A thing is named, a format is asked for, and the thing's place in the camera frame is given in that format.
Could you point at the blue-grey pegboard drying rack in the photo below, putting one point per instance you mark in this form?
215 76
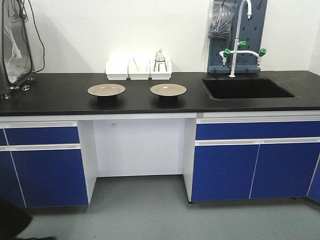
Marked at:
250 31

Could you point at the glass alcohol lamp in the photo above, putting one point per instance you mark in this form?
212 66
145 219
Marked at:
159 56

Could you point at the right white storage bin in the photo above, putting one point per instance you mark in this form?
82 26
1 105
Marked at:
161 75

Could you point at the blue drawer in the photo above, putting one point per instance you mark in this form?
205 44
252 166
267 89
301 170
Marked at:
42 135
257 130

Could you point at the middle white storage bin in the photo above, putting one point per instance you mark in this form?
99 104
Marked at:
143 66

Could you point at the left white storage bin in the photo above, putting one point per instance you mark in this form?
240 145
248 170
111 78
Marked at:
116 68

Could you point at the white lab faucet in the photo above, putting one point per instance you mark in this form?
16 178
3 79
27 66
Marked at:
237 43

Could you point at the clear bag of pegs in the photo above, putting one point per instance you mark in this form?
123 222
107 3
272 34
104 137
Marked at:
220 19

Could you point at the blue left cabinet door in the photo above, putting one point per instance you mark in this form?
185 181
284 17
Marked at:
51 178

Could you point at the clear plastic equipment bag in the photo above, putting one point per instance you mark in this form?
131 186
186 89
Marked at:
16 52

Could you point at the beige round plate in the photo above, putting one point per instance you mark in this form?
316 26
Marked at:
106 91
168 91

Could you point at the blue right drawer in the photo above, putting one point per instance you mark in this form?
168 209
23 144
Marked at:
257 130

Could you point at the white storage bin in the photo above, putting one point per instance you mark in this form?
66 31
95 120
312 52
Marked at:
143 66
116 68
161 75

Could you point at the blue left drawer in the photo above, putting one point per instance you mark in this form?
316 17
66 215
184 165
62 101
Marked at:
42 135

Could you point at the black lab sink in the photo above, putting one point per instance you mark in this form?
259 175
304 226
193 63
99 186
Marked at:
245 88

